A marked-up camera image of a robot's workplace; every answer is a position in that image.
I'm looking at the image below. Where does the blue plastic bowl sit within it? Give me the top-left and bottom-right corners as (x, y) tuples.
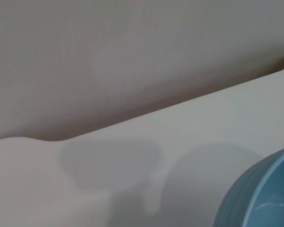
(213, 144), (284, 227)

